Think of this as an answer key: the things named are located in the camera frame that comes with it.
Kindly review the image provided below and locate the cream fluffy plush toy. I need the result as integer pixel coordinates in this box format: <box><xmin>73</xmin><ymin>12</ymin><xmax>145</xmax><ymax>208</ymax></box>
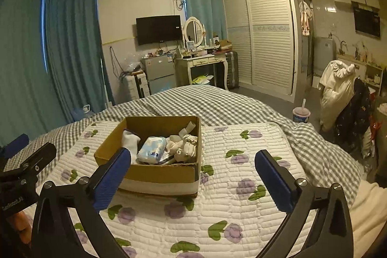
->
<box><xmin>165</xmin><ymin>133</ymin><xmax>197</xmax><ymax>163</ymax></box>

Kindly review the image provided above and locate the grey checked bed sheet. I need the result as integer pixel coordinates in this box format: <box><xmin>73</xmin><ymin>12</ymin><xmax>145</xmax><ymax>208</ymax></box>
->
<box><xmin>6</xmin><ymin>85</ymin><xmax>363</xmax><ymax>206</ymax></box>

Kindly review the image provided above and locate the teal window curtain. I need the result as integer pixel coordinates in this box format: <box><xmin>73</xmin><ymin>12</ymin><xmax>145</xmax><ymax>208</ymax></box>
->
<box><xmin>1</xmin><ymin>0</ymin><xmax>114</xmax><ymax>144</ymax></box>

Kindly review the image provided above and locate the white floral quilted mat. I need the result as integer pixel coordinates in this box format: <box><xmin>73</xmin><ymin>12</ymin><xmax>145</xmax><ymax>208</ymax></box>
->
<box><xmin>18</xmin><ymin>120</ymin><xmax>321</xmax><ymax>258</ymax></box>

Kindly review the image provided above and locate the blue tissue pack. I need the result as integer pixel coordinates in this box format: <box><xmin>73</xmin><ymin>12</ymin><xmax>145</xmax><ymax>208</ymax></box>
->
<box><xmin>137</xmin><ymin>136</ymin><xmax>167</xmax><ymax>164</ymax></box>

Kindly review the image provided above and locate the purple drink cup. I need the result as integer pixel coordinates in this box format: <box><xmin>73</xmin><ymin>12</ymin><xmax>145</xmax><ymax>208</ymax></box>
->
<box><xmin>293</xmin><ymin>98</ymin><xmax>311</xmax><ymax>123</ymax></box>

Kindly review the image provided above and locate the white suitcase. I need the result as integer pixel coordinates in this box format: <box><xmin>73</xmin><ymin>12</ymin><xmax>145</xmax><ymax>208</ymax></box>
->
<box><xmin>123</xmin><ymin>71</ymin><xmax>150</xmax><ymax>101</ymax></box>

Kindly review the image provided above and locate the brown cardboard box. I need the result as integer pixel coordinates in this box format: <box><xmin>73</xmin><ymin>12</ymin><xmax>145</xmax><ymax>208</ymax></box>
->
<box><xmin>94</xmin><ymin>116</ymin><xmax>201</xmax><ymax>196</ymax></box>

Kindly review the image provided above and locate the white jacket on chair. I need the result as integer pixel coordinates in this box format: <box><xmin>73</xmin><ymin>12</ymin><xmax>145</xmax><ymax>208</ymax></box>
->
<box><xmin>319</xmin><ymin>59</ymin><xmax>357</xmax><ymax>132</ymax></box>

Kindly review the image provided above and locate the grey mini fridge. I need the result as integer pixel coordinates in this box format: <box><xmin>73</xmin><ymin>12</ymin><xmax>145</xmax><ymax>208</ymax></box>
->
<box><xmin>141</xmin><ymin>54</ymin><xmax>177</xmax><ymax>94</ymax></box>

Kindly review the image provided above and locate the white dressing table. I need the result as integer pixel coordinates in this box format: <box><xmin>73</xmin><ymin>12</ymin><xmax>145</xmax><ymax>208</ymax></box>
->
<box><xmin>174</xmin><ymin>54</ymin><xmax>228</xmax><ymax>90</ymax></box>

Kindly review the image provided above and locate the grey washing machine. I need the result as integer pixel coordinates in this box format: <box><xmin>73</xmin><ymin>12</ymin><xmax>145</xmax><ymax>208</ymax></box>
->
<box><xmin>313</xmin><ymin>37</ymin><xmax>336</xmax><ymax>76</ymax></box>

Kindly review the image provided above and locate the dark suitcase by table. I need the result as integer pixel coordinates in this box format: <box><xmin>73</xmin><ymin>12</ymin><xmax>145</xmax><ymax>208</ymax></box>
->
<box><xmin>226</xmin><ymin>51</ymin><xmax>239</xmax><ymax>90</ymax></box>

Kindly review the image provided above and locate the white oval vanity mirror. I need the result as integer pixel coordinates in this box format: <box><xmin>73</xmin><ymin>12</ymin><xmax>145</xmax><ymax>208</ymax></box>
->
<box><xmin>183</xmin><ymin>16</ymin><xmax>205</xmax><ymax>52</ymax></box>

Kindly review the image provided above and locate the black range hood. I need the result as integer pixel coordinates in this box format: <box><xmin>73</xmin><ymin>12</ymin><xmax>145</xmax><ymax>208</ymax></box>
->
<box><xmin>352</xmin><ymin>3</ymin><xmax>381</xmax><ymax>39</ymax></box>

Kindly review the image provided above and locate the white louvred wardrobe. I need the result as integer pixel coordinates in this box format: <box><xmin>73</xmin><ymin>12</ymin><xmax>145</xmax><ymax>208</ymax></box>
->
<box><xmin>222</xmin><ymin>0</ymin><xmax>302</xmax><ymax>102</ymax></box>

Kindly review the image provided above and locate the teal curtain behind mirror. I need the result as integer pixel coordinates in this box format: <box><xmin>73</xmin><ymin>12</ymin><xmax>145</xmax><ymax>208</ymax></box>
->
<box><xmin>180</xmin><ymin>0</ymin><xmax>228</xmax><ymax>41</ymax></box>

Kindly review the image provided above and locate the black wall television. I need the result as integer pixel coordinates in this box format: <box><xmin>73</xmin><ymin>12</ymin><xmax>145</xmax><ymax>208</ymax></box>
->
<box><xmin>136</xmin><ymin>15</ymin><xmax>182</xmax><ymax>45</ymax></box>

